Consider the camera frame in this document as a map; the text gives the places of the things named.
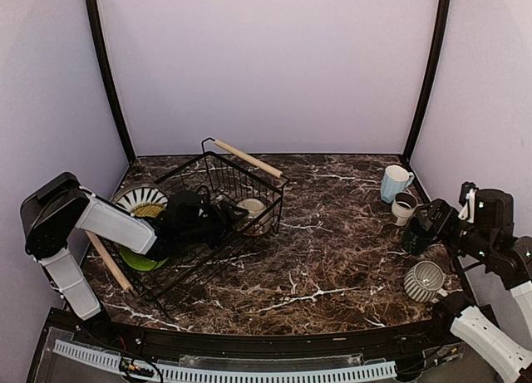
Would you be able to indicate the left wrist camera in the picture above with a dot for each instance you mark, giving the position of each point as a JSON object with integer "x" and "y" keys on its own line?
{"x": 202, "y": 203}

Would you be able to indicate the beige patterned bowl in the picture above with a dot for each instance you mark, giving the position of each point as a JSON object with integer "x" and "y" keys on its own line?
{"x": 252, "y": 225}

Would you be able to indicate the wooden rack handle far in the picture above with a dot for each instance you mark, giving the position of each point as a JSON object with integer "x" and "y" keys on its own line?
{"x": 249, "y": 159}

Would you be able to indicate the wooden rack handle near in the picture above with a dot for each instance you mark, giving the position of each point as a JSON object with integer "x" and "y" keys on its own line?
{"x": 111, "y": 265}

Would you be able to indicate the wooden rack handle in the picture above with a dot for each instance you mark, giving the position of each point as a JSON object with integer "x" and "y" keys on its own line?
{"x": 249, "y": 159}
{"x": 111, "y": 265}

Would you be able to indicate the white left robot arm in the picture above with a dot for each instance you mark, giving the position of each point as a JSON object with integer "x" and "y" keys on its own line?
{"x": 142, "y": 218}

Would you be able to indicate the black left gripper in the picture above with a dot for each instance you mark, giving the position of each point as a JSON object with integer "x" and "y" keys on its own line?
{"x": 222, "y": 221}

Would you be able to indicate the black front rail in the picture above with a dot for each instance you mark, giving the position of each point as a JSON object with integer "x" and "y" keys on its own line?
{"x": 396, "y": 343}

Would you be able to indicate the black frame post right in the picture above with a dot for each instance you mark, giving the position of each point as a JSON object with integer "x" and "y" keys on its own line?
{"x": 427, "y": 84}

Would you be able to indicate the white steel tumbler cup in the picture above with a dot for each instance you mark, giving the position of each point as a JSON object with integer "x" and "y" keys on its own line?
{"x": 403, "y": 207}

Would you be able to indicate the dark green mug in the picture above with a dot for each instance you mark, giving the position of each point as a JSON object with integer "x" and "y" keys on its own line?
{"x": 417, "y": 237}

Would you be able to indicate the bright green plate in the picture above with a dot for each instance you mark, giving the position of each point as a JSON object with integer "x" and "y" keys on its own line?
{"x": 139, "y": 262}

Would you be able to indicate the white slotted cable duct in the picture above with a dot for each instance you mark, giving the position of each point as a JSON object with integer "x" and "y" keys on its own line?
{"x": 166, "y": 371}

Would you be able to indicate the black white striped plate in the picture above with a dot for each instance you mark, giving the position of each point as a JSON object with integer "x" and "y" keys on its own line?
{"x": 133, "y": 196}

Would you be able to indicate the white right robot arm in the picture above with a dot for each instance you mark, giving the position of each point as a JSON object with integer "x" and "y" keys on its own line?
{"x": 484, "y": 230}

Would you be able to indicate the black frame post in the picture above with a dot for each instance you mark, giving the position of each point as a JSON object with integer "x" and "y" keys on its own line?
{"x": 107, "y": 78}
{"x": 427, "y": 84}

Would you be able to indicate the light blue faceted mug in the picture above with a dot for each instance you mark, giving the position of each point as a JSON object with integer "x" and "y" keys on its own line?
{"x": 395, "y": 180}

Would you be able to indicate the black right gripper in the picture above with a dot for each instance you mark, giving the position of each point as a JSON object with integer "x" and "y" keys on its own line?
{"x": 438, "y": 207}

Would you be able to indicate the black wire dish rack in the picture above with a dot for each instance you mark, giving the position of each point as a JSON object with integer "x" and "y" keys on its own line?
{"x": 229, "y": 178}

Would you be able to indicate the yellow ribbed plate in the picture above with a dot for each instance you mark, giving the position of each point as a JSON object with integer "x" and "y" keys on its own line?
{"x": 149, "y": 210}

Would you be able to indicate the black frame post left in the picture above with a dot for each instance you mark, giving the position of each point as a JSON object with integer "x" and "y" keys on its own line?
{"x": 107, "y": 78}

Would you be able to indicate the striped round mug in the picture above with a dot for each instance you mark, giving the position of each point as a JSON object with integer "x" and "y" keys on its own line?
{"x": 424, "y": 282}

